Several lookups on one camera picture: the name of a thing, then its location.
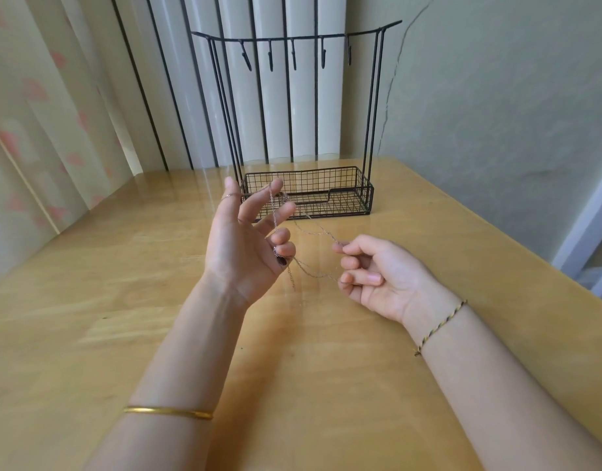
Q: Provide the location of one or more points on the person's left hand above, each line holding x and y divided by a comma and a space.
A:
240, 252

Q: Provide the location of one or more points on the person's right hand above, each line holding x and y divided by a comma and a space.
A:
384, 279

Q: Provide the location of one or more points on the person's left forearm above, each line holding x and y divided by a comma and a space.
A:
173, 387

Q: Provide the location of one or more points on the person's right forearm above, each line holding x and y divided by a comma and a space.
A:
507, 397

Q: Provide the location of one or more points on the white black-striped curtain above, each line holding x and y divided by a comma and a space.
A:
198, 83

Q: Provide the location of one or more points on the gold bangle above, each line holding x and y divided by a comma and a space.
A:
169, 412

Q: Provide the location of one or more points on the pink floral curtain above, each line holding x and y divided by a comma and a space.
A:
36, 132

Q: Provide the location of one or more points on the white door frame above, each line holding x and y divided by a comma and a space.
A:
588, 235

